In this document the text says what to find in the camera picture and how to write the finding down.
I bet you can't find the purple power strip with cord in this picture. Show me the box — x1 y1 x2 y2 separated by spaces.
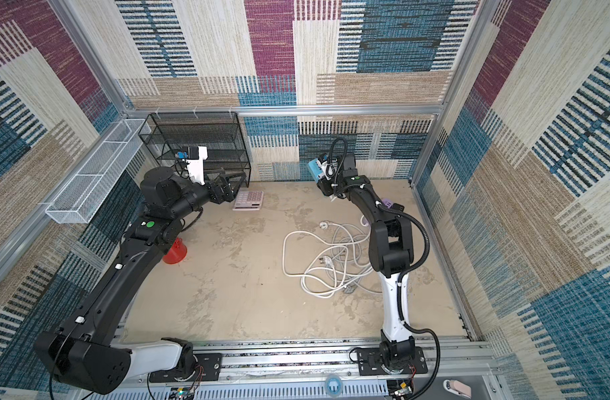
299 198 405 300

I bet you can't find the white power strip cord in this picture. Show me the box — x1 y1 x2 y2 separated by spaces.
327 234 386 295

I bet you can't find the teal power strip with cord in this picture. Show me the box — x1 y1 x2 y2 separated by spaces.
281 155 372 279

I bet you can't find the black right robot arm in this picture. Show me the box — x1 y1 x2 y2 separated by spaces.
315 154 415 372

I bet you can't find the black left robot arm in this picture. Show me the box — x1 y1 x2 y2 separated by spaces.
34 167 246 395

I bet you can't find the pink calculator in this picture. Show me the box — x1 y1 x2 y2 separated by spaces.
233 190 264 211

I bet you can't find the red pen cup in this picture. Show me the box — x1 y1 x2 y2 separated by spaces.
162 238 187 265

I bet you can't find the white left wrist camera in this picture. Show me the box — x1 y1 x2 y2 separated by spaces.
176 146 208 185

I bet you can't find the black wire mesh shelf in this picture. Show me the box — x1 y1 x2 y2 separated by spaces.
139 112 251 187

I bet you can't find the black corrugated cable conduit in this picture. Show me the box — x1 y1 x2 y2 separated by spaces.
327 137 442 400

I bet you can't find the white wire mesh basket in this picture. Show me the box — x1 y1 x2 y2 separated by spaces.
45 118 145 224

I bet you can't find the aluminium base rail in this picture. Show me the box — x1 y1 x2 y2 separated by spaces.
108 335 509 399

